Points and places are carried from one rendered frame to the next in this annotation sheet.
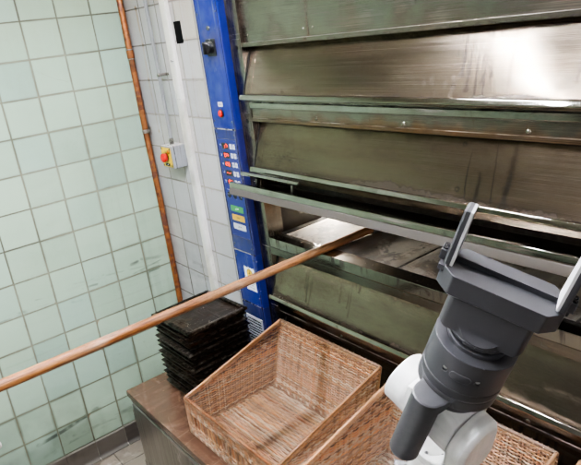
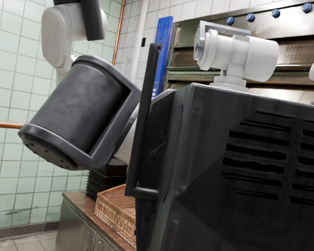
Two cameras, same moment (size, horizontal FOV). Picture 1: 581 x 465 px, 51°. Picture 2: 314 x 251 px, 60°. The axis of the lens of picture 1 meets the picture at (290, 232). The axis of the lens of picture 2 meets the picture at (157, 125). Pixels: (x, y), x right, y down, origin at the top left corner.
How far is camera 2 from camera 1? 65 cm
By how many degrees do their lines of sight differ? 17
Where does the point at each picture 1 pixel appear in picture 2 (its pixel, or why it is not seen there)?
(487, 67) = (297, 53)
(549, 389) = not seen: hidden behind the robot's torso
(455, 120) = (275, 76)
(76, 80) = (89, 51)
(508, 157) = (299, 93)
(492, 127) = (294, 79)
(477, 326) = not seen: outside the picture
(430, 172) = not seen: hidden behind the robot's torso
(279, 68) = (190, 57)
